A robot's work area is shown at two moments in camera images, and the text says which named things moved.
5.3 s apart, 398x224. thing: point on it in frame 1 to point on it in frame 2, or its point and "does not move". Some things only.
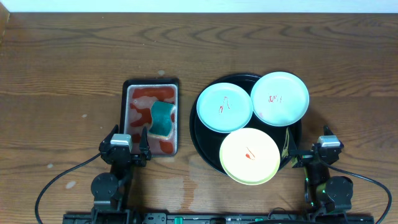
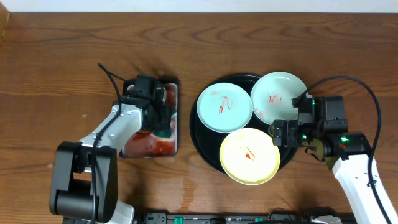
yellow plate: [250, 156] does not move
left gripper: [145, 154] to [166, 115]
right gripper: [291, 150] to [291, 126]
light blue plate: [224, 107] does not move
